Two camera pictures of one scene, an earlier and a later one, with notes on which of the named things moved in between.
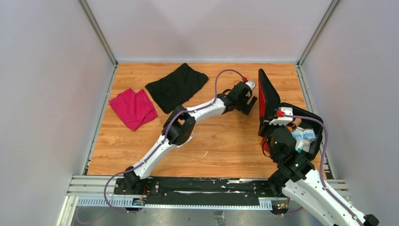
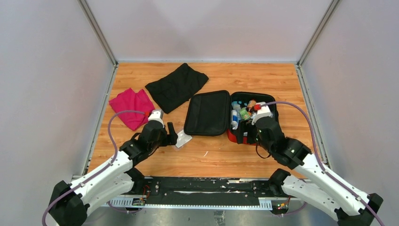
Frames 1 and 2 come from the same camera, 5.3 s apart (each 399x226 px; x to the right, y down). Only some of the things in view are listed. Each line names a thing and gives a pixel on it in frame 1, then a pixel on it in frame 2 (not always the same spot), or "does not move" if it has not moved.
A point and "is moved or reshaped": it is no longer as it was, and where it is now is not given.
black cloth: [175, 88] does not move
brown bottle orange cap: [291, 126] is moved or reshaped
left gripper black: [248, 108] to [170, 139]
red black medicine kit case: [306, 125] to [222, 112]
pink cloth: [136, 109] does not move
